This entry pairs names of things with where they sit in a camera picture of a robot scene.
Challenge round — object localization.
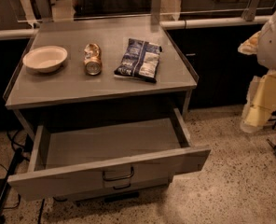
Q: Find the yellowish translucent gripper finger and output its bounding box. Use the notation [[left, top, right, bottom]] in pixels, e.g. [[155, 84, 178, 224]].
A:
[[240, 105, 270, 133]]

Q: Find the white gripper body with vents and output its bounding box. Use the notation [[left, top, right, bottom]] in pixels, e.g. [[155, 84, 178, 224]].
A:
[[246, 70, 276, 116]]

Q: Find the grey top drawer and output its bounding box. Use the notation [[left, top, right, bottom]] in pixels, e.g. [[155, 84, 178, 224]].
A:
[[8, 109, 211, 201]]

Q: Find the grey drawer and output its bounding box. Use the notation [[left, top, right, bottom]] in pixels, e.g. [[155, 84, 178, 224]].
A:
[[55, 177, 171, 202], [8, 109, 211, 201]]

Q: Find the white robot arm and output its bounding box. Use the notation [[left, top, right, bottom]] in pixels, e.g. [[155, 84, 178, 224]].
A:
[[238, 11, 276, 133]]

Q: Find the grey bottom drawer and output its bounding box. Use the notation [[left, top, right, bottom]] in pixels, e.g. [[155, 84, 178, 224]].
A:
[[55, 177, 171, 202]]

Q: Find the grey drawer cabinet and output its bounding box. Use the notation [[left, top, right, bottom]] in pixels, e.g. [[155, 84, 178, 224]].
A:
[[3, 16, 200, 203]]

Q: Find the blue chip bag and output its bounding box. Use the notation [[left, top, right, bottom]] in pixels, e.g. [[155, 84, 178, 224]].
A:
[[114, 38, 161, 83]]

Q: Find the crushed golden soda can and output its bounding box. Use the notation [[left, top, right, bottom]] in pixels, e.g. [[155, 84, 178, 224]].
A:
[[84, 44, 103, 76]]

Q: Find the white paper bowl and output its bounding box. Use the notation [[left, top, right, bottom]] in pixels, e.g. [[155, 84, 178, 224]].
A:
[[22, 46, 68, 73]]

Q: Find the black stand pole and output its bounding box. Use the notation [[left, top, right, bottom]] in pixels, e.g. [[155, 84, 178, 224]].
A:
[[0, 148, 22, 214]]

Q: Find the white horizontal rail right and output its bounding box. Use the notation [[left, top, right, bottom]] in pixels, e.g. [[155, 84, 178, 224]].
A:
[[160, 16, 269, 30]]

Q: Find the white horizontal rail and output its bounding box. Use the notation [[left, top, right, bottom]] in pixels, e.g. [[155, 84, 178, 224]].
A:
[[160, 16, 269, 30], [0, 29, 37, 40]]

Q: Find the white horizontal rail left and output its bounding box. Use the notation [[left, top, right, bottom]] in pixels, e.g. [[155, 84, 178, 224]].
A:
[[0, 29, 37, 40]]

